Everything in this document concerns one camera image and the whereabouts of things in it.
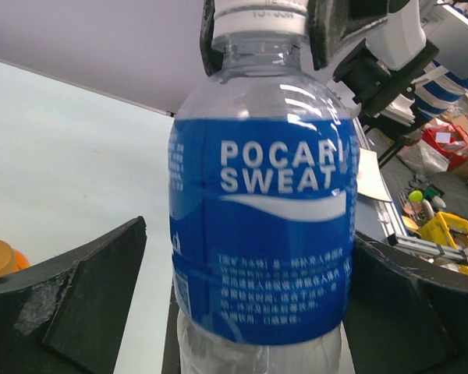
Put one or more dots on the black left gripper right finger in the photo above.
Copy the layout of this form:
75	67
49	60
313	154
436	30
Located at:
405	315

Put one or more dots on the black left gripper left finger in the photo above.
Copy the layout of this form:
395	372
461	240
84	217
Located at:
68	314

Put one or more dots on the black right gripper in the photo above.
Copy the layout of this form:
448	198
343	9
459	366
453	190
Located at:
378	69

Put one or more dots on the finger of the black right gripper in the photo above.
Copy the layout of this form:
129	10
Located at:
211	58

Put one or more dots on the blue Pocari Sweat bottle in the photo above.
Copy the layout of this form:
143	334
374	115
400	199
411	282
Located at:
262	162

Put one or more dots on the yellow plastic crate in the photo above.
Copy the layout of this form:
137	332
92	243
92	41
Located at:
446	229

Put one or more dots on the small orange bottle gold cap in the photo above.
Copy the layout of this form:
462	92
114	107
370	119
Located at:
11	260

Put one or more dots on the red plastic basket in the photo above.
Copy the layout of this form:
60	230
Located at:
451	141

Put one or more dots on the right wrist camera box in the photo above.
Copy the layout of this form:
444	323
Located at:
398	35

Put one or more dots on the aluminium frame rail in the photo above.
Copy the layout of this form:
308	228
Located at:
427	249

